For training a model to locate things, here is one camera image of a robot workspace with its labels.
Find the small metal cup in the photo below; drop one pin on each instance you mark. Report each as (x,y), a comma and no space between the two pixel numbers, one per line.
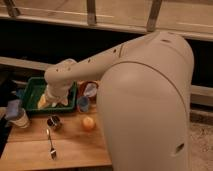
(54,122)

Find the green plastic tray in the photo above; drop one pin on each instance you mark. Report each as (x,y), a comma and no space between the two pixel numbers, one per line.
(33,91)

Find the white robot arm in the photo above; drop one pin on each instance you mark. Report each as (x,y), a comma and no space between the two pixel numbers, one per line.
(143,99)

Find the metal fork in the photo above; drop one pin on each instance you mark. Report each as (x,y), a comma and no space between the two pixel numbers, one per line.
(52,149)

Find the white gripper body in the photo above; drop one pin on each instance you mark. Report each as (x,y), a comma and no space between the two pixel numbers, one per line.
(53,96)

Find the blue plastic cup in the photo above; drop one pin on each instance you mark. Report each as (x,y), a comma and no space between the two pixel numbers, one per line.
(83,104)

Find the red bowl with cloth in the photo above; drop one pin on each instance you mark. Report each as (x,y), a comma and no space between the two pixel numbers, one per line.
(88,89)

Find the orange apple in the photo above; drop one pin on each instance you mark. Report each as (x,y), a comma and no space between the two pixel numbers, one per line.
(88,123)

